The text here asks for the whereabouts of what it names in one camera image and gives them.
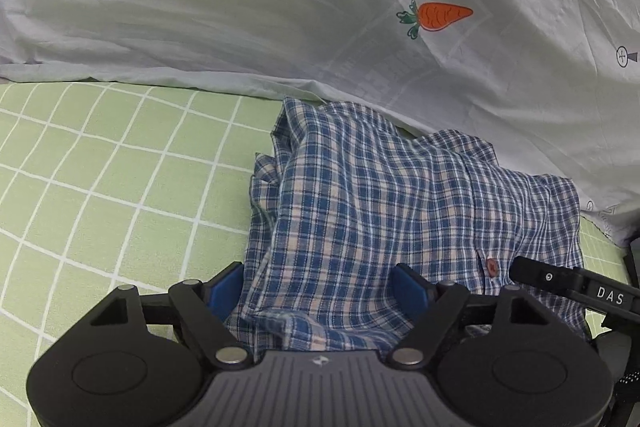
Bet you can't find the blue plaid shirt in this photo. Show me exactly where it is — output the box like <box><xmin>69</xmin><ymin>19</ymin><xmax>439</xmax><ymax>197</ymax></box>
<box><xmin>228</xmin><ymin>98</ymin><xmax>582</xmax><ymax>353</ymax></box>

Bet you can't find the carrot print grey sheet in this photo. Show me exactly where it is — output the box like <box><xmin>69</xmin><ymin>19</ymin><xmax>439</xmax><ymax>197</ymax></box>
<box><xmin>1</xmin><ymin>0</ymin><xmax>639</xmax><ymax>243</ymax></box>

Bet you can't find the green grid tablecloth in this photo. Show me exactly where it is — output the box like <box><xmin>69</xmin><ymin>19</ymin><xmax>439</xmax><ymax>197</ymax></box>
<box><xmin>1</xmin><ymin>82</ymin><xmax>629</xmax><ymax>426</ymax></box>

